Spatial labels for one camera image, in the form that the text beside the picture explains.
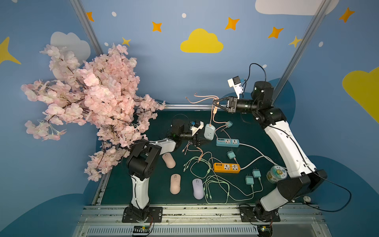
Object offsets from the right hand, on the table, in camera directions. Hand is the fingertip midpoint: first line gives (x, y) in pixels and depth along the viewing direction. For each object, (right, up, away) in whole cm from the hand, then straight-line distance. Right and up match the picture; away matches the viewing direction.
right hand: (216, 102), depth 64 cm
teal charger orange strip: (+29, -39, +25) cm, 55 cm away
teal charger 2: (+23, -42, +22) cm, 53 cm away
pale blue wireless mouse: (-1, -14, +16) cm, 21 cm away
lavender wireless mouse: (-7, -45, +18) cm, 49 cm away
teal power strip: (+14, -22, +37) cm, 46 cm away
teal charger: (+15, -29, +32) cm, 46 cm away
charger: (+19, -9, +50) cm, 54 cm away
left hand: (0, -15, +21) cm, 26 cm away
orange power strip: (+11, -36, +25) cm, 45 cm away
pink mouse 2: (-20, -43, +18) cm, 51 cm away
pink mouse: (-25, -33, +29) cm, 51 cm away
